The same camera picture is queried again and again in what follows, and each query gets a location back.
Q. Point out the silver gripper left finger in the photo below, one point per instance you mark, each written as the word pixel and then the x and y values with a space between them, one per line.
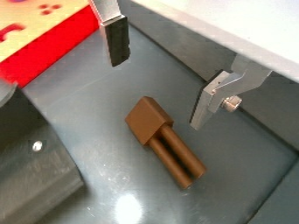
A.
pixel 114 25

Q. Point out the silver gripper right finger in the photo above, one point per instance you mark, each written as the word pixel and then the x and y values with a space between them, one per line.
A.
pixel 221 94

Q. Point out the brown three prong object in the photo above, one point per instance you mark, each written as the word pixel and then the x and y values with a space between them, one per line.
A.
pixel 151 125

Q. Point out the red peg board base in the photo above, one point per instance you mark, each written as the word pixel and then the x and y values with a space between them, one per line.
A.
pixel 39 31

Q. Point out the black curved fixture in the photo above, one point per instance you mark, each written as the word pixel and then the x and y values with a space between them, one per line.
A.
pixel 39 175

